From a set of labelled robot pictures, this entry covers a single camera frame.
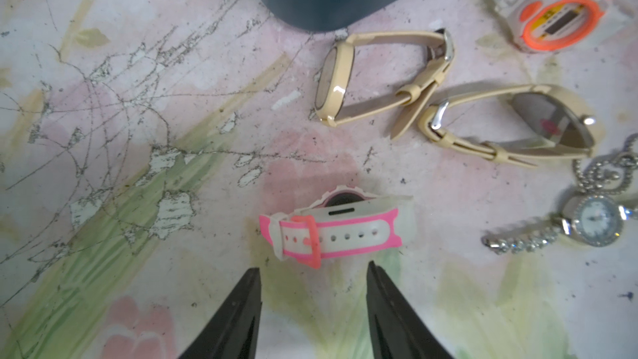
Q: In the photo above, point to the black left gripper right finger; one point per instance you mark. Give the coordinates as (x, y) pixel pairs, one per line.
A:
(395, 328)

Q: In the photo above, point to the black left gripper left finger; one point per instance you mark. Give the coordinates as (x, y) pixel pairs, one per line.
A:
(233, 332)

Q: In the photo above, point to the pink white watch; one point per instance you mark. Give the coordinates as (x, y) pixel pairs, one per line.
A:
(346, 221)

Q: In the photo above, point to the silver rhinestone watch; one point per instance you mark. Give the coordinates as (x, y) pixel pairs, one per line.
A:
(592, 216)

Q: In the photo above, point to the beige watch lower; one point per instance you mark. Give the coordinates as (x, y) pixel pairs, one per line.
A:
(565, 124)

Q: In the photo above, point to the orange white digital watch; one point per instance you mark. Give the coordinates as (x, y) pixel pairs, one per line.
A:
(548, 26)

